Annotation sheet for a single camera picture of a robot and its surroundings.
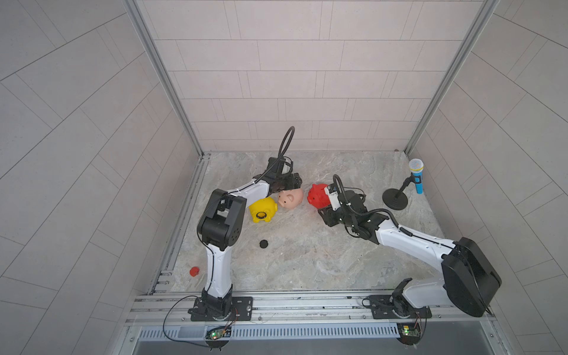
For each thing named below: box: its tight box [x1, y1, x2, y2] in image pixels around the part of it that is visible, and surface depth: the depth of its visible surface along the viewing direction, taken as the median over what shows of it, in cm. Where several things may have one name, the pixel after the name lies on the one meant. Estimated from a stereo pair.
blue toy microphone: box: [408, 158, 425, 195], surface depth 82 cm
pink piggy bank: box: [277, 187, 304, 210], surface depth 91 cm
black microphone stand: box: [382, 172, 416, 211], surface depth 98 cm
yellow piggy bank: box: [248, 196, 279, 223], surface depth 89 cm
